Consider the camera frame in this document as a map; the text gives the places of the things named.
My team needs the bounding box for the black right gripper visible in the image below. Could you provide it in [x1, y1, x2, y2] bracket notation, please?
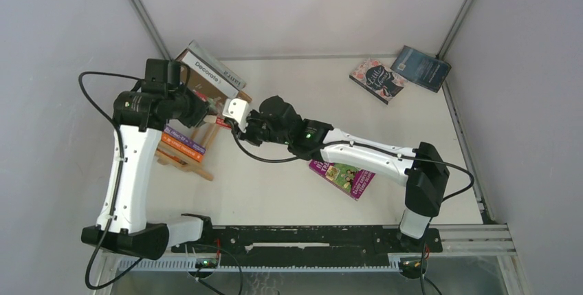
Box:
[232, 109, 291, 147]

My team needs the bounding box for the brown white Decorate book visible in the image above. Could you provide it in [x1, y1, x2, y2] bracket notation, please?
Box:
[177, 50, 239, 102]

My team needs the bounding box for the grey ianra book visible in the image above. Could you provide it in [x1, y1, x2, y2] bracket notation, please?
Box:
[188, 40, 247, 91]

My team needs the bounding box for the red Treehouse book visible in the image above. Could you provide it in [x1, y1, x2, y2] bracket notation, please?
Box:
[194, 91, 231, 130]

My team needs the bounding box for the orange Treehouse book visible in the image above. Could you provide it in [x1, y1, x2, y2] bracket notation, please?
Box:
[159, 133, 204, 162]

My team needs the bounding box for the wooden book rack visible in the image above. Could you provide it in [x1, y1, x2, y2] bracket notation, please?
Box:
[155, 93, 230, 181]

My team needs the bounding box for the purple Treehouse book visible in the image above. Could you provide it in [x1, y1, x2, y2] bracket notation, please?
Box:
[309, 160, 376, 201]

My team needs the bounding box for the purple white cartoon book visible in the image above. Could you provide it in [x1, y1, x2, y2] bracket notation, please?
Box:
[164, 125, 206, 155]

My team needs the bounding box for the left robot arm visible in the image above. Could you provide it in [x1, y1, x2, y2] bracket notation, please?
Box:
[78, 58, 215, 291]

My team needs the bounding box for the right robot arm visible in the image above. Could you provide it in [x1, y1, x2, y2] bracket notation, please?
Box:
[221, 96, 475, 251]

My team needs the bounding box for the dark floral book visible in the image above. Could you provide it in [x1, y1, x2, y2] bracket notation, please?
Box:
[349, 58, 408, 105]

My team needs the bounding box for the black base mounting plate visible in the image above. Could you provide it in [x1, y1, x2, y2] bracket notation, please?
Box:
[171, 225, 443, 269]

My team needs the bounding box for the dark blue book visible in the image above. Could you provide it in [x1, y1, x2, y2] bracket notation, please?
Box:
[390, 45, 452, 93]

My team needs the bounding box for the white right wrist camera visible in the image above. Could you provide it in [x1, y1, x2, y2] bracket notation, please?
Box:
[221, 98, 252, 133]

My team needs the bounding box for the aluminium frame rail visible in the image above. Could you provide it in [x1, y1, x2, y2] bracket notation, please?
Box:
[135, 224, 516, 272]

